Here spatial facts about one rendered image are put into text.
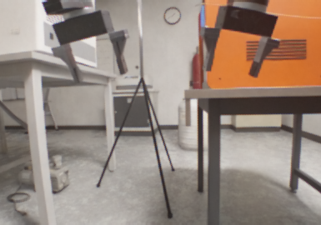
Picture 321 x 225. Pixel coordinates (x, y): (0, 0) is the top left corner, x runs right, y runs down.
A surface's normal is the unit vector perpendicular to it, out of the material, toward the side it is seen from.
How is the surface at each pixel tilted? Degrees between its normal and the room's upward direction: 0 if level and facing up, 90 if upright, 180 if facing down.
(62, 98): 90
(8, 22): 90
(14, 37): 90
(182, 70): 90
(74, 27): 114
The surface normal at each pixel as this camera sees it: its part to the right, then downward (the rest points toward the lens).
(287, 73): -0.14, 0.09
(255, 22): 0.10, 0.47
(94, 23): -0.11, 0.48
